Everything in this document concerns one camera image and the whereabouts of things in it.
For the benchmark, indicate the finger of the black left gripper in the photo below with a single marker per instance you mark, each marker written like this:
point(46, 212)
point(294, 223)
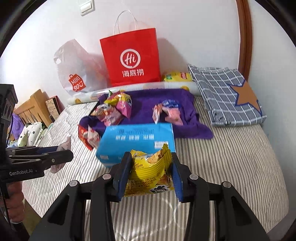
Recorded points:
point(30, 150)
point(46, 160)

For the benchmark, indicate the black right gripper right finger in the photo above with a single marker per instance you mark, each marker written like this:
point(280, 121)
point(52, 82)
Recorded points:
point(234, 219)

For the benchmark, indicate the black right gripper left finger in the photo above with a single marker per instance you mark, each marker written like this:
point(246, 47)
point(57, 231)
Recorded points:
point(65, 219)

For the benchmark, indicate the white pink snack packet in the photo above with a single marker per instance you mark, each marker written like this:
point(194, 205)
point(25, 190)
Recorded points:
point(93, 138)

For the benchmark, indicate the blue tissue pack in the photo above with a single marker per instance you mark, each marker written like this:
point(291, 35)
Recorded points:
point(148, 138)

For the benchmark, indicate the white red character snack packet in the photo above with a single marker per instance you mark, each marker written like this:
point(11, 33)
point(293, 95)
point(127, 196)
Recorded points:
point(108, 114)

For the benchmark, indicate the pink yellow snack packet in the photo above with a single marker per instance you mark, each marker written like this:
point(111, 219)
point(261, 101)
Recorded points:
point(122, 102)

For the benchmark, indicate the pink strawberry wafer packet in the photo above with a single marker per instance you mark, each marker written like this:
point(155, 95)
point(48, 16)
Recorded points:
point(156, 112)

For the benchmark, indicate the small blue snack packet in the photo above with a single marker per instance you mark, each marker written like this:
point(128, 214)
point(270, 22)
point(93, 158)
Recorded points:
point(170, 103)

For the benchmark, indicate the left hand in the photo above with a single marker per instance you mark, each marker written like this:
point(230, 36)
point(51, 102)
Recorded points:
point(15, 204)

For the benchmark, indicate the white floral pillow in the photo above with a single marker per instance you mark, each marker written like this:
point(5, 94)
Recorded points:
point(30, 134)

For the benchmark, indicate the patterned book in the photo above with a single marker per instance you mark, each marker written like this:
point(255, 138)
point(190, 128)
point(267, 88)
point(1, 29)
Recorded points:
point(54, 108)

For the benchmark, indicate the striped quilted mattress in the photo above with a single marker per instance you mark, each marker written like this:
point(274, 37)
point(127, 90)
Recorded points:
point(242, 156)

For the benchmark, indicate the purple towel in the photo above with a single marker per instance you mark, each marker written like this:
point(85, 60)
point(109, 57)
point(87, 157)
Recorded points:
point(185, 120)

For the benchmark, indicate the white Miniso plastic bag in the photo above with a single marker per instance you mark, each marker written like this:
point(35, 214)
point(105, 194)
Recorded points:
point(78, 71)

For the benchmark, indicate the blue plaid folded cloth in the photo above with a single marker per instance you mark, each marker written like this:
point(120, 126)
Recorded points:
point(228, 98)

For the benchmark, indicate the red Haidilao paper bag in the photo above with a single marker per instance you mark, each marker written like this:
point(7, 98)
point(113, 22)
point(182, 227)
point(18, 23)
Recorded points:
point(132, 57)

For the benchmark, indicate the rolled fruit print mat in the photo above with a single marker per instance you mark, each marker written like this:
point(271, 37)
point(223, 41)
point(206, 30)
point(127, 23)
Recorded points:
point(93, 96)

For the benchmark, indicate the yellow chips bag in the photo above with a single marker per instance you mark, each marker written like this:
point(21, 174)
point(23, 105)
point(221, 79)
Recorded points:
point(177, 77)

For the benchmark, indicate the white wall switch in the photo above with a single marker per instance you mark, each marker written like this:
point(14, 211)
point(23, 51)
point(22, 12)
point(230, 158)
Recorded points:
point(86, 7)

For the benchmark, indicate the brown wooden door frame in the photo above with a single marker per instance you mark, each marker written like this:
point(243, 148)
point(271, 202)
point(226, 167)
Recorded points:
point(246, 38)

